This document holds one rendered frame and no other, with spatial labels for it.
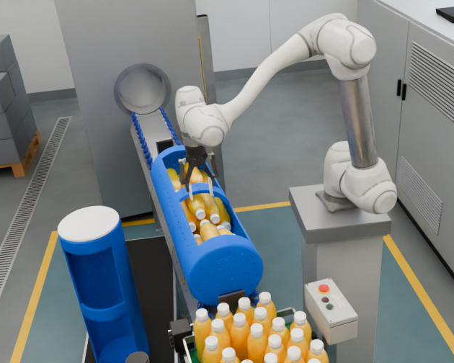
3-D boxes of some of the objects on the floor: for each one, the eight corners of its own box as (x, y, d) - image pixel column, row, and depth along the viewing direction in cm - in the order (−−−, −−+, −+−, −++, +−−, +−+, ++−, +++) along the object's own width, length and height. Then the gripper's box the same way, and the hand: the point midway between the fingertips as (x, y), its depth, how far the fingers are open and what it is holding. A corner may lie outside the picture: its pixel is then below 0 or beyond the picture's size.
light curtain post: (230, 255, 378) (205, 14, 293) (233, 260, 373) (208, 16, 288) (222, 257, 377) (194, 15, 292) (224, 262, 372) (197, 17, 287)
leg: (162, 227, 416) (150, 157, 384) (163, 232, 411) (150, 160, 379) (155, 229, 414) (142, 159, 383) (156, 233, 410) (143, 162, 378)
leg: (189, 311, 333) (176, 230, 302) (192, 317, 328) (178, 235, 297) (180, 313, 332) (166, 232, 300) (182, 320, 327) (168, 238, 295)
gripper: (218, 133, 197) (223, 186, 209) (165, 143, 193) (174, 197, 205) (224, 141, 191) (229, 195, 202) (169, 152, 187) (177, 207, 198)
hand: (200, 190), depth 202 cm, fingers open, 7 cm apart
